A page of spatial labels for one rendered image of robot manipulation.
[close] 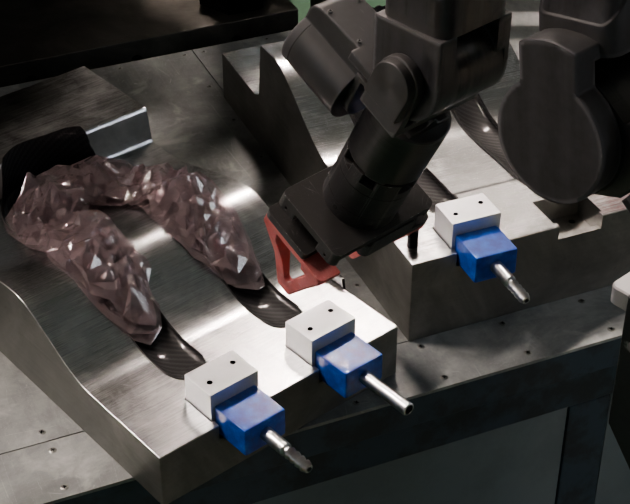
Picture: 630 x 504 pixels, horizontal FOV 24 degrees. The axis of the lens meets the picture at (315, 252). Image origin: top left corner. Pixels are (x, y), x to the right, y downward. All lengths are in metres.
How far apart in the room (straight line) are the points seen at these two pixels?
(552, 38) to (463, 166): 0.66
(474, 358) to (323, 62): 0.44
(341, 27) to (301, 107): 0.52
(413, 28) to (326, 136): 0.59
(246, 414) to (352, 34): 0.36
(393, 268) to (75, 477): 0.35
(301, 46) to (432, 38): 0.14
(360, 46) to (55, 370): 0.46
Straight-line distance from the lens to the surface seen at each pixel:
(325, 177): 1.06
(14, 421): 1.31
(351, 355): 1.25
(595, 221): 1.42
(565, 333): 1.40
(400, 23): 0.92
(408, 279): 1.33
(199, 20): 1.96
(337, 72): 0.99
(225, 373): 1.21
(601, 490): 1.64
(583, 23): 0.82
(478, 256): 1.31
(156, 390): 1.24
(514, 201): 1.41
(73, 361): 1.26
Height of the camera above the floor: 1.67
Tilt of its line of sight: 36 degrees down
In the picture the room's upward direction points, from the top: straight up
